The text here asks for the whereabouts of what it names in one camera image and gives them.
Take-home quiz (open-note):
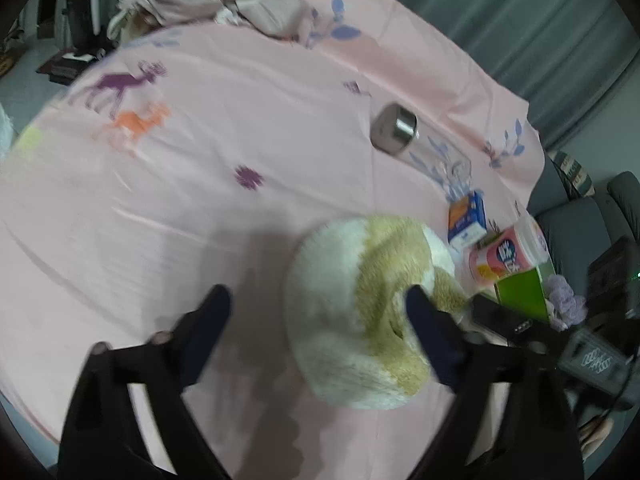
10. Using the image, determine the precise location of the patterned cushion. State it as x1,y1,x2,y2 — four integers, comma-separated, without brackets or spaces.
547,150,596,198

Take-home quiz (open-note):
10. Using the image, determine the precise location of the green box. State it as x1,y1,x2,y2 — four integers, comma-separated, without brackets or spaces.
492,265,558,323

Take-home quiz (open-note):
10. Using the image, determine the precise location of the yellow white fluffy towel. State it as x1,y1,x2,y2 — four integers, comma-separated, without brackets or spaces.
282,215,471,411

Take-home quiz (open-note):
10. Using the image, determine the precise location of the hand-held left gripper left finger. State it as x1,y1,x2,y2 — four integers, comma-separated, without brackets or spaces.
57,284,233,480

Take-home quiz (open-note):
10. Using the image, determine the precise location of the grey sofa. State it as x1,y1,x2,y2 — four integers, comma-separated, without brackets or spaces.
527,152,640,311

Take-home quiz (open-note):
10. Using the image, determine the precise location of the purple fluffy towel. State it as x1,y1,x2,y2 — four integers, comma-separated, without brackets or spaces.
542,275,588,332

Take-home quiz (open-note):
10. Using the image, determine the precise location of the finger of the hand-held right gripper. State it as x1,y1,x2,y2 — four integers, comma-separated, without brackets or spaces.
469,293,572,367

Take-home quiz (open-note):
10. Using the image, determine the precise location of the pink paper cup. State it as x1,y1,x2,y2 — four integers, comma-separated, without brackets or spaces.
467,217,551,293

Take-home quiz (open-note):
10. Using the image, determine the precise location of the glass bottle with metal lid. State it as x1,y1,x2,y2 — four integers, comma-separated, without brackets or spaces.
369,102,473,192

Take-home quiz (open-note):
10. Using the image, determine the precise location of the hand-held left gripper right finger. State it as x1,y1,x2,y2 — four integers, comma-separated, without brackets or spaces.
405,285,586,480

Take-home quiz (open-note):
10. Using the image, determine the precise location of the black stand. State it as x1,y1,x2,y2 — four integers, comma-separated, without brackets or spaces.
54,0,118,58

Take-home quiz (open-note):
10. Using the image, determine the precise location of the person's right hand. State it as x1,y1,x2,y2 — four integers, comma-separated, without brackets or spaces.
579,415,616,462

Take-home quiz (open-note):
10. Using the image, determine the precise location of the small blue box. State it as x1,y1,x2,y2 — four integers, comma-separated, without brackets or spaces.
446,191,488,253

